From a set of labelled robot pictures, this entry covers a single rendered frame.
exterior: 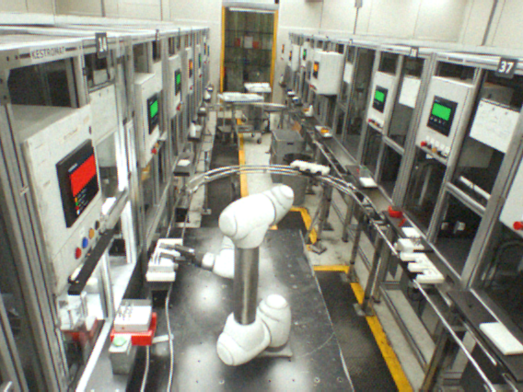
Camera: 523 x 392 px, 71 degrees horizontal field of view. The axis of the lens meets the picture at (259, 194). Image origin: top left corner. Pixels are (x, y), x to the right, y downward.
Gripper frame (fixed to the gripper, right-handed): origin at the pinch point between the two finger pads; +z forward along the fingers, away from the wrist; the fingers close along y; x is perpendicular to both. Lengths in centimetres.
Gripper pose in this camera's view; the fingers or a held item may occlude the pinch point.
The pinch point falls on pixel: (165, 250)
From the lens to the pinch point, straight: 194.0
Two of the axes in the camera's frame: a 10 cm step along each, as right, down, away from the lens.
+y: 2.0, -6.5, -7.3
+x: -1.6, 7.1, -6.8
